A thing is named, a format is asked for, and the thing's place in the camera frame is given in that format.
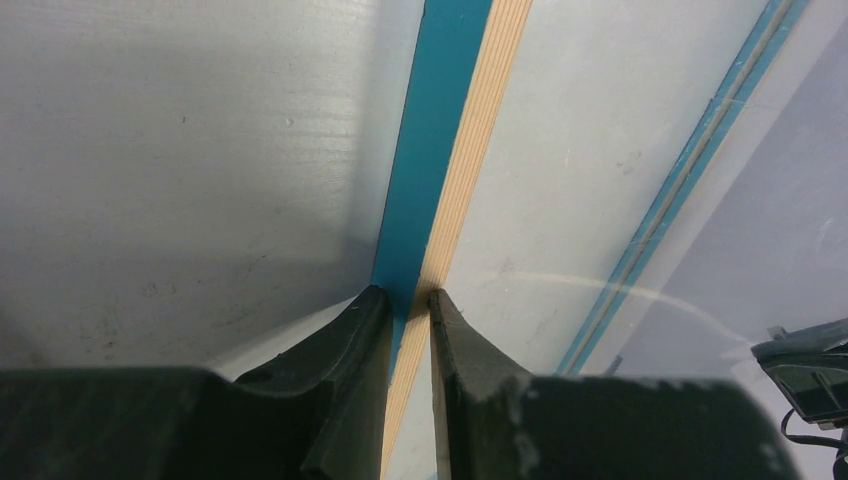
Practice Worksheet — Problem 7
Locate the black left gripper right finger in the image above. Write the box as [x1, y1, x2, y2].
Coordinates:
[428, 290, 798, 479]

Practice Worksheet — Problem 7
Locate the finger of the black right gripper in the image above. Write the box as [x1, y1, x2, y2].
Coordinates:
[751, 319, 847, 424]

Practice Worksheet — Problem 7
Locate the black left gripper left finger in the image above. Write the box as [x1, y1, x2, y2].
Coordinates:
[1, 286, 392, 479]

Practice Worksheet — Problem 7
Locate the blue wooden picture frame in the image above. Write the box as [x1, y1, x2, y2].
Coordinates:
[373, 1, 806, 479]

